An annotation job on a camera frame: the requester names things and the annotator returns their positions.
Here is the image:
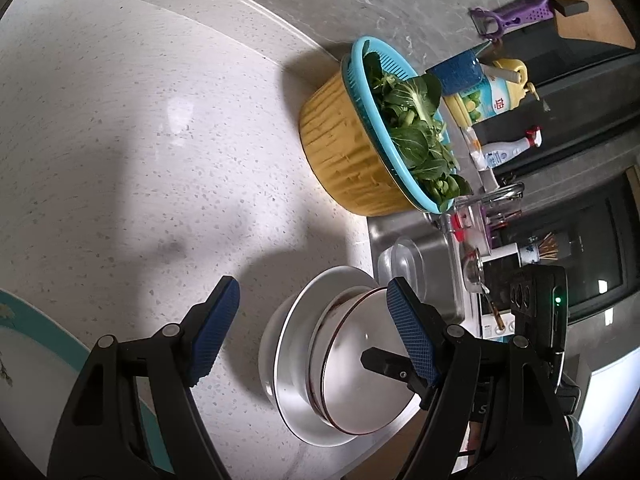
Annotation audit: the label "green leafy vegetables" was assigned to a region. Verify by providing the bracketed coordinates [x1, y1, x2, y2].
[363, 52, 472, 212]

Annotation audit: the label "wooden cutting board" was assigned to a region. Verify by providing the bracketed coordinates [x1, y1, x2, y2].
[552, 0, 637, 50]

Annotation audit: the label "teal plastic colander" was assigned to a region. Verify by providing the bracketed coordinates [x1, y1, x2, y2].
[343, 36, 442, 214]

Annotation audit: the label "purple peeler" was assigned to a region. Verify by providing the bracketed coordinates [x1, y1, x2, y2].
[469, 0, 554, 40]

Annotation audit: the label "large teal floral plate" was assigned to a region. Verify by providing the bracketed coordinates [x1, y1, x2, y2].
[0, 288, 174, 474]

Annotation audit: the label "white shallow plate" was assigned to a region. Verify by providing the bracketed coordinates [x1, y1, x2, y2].
[272, 266, 418, 448]

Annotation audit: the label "yellow dish soap bottle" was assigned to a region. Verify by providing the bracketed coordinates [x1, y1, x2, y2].
[444, 58, 540, 128]

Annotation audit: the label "brown-rimmed white bowl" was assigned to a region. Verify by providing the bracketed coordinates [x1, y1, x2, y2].
[307, 286, 413, 436]

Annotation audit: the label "clear plastic container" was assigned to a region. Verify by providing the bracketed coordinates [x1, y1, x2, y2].
[376, 236, 426, 300]

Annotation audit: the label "chopsticks holder with chopsticks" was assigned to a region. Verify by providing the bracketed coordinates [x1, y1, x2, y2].
[482, 231, 574, 269]

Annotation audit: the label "white spray bottle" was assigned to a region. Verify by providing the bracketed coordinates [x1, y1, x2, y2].
[462, 127, 542, 170]

